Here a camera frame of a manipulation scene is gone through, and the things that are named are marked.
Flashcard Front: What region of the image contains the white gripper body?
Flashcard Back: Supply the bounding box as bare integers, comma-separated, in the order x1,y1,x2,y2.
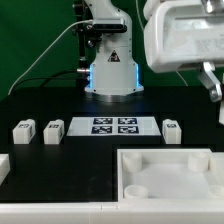
143,0,224,73

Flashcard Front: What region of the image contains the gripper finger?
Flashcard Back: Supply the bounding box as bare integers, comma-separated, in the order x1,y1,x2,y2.
198,62,223,102

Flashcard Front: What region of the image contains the white square tabletop tray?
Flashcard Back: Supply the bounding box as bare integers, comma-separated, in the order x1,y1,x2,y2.
117,149,224,201

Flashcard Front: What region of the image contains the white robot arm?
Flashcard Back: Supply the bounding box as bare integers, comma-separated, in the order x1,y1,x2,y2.
84,0,224,102

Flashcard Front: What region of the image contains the white sheet with markers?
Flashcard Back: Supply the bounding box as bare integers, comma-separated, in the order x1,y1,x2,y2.
67,117,160,136

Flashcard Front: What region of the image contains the white block left edge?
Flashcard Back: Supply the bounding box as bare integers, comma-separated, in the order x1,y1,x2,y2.
0,154,10,185

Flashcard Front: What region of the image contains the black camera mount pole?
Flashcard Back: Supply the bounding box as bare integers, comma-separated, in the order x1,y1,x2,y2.
72,0,101,88

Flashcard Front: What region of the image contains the white cable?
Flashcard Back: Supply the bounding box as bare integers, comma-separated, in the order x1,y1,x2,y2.
7,19,95,96

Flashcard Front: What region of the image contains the black cable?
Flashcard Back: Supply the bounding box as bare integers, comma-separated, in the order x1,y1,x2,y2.
11,69,88,95

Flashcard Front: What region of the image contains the white front rail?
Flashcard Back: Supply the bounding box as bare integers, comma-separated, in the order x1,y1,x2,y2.
0,199,224,224

